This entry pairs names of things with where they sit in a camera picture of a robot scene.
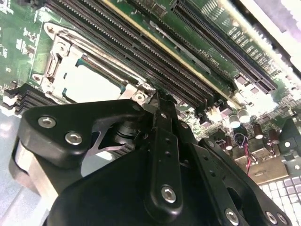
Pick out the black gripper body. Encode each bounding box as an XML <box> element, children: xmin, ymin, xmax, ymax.
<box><xmin>47</xmin><ymin>150</ymin><xmax>222</xmax><ymax>226</ymax></box>

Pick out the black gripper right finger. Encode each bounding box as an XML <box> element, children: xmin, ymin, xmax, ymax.
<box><xmin>164</xmin><ymin>95</ymin><xmax>294</xmax><ymax>226</ymax></box>

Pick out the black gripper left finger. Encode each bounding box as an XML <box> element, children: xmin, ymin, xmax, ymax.
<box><xmin>8</xmin><ymin>90</ymin><xmax>184</xmax><ymax>218</ymax></box>

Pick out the silver green CPU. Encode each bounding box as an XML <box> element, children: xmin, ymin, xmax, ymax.
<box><xmin>63</xmin><ymin>57</ymin><xmax>127</xmax><ymax>103</ymax></box>

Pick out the metal socket cover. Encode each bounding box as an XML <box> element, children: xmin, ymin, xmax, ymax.
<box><xmin>42</xmin><ymin>39</ymin><xmax>157</xmax><ymax>105</ymax></box>

